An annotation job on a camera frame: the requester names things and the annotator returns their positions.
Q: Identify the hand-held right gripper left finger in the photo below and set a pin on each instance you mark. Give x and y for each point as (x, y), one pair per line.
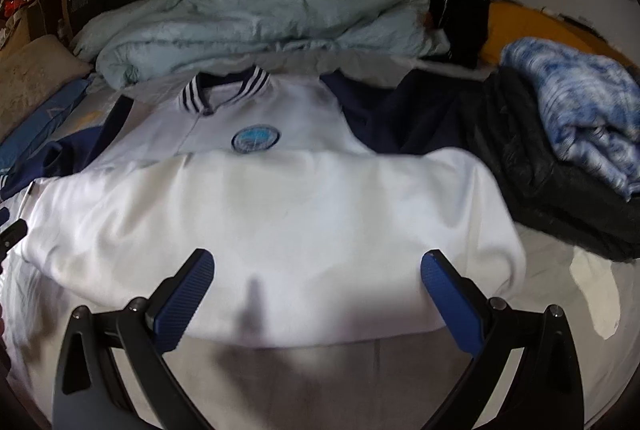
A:
(182, 300)

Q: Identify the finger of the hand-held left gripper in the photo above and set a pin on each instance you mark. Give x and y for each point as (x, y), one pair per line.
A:
(12, 237)

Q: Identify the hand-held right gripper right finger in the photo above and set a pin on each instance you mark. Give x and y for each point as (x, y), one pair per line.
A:
(452, 300)

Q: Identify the white navy varsity jacket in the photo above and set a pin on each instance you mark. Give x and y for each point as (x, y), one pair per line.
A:
(280, 210)

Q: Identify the blue pillow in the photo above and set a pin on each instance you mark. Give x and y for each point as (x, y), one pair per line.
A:
(45, 119)

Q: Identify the black puffer jacket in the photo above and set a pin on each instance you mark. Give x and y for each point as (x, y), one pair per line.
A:
(545, 190)

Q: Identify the pink pillow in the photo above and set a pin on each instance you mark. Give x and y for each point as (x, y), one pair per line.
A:
(35, 74)

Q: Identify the blue white knit sweater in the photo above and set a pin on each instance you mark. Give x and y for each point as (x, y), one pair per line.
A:
(580, 99)

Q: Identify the black garment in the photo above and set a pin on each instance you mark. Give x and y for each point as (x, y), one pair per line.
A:
(465, 24)

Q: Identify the light blue duvet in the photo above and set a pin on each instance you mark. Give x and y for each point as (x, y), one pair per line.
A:
(260, 14)

